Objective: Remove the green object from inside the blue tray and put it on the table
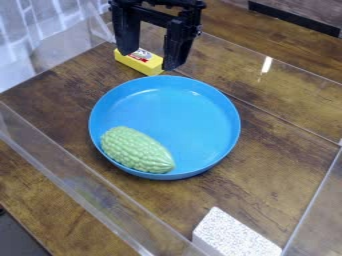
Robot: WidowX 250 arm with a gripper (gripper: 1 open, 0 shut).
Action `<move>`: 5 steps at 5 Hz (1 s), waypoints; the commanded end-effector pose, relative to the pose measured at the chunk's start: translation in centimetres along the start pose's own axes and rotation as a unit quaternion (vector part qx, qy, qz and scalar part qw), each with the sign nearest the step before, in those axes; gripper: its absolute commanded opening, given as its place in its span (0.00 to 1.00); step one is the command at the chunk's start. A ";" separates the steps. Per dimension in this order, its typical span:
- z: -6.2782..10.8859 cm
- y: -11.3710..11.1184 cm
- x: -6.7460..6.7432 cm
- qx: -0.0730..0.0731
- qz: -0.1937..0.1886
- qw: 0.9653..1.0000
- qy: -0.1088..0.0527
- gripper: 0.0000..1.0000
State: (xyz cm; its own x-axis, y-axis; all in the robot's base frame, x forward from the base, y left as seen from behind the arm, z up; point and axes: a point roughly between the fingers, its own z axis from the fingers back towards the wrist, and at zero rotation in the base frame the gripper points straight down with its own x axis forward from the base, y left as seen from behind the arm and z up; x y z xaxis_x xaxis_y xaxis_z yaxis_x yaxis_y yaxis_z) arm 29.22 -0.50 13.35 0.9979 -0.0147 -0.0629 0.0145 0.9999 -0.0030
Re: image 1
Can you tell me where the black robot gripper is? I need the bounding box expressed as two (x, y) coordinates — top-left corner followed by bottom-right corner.
(109, 0), (206, 71)

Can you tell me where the green bumpy bitter gourd toy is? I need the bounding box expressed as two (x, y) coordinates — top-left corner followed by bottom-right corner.
(101, 126), (175, 174)

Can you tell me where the round blue plastic tray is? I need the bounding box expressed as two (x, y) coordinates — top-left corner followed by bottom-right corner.
(89, 75), (241, 180)

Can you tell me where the yellow butter block toy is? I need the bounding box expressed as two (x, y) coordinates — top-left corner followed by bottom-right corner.
(114, 48), (163, 76)

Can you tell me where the white speckled foam block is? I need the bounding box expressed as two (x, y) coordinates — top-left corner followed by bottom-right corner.
(193, 207), (282, 256)

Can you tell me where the clear acrylic enclosure wall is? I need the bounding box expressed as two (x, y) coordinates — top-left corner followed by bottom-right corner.
(0, 0), (342, 256)

